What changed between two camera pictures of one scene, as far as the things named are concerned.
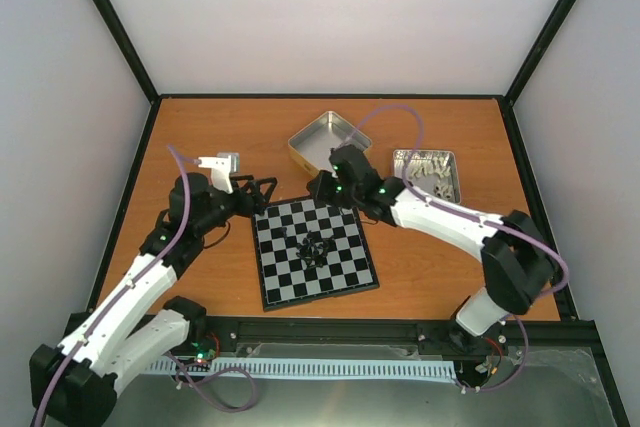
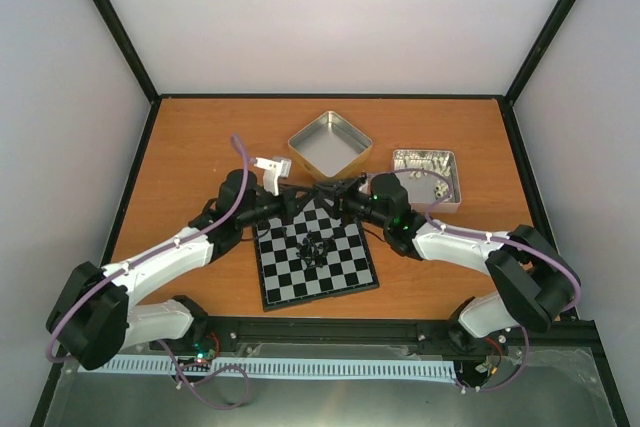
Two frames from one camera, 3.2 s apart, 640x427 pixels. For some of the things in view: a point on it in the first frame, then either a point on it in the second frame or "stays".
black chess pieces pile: [313, 249] stays
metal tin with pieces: [434, 172] stays
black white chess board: [284, 278] stays
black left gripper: [257, 202] → [291, 206]
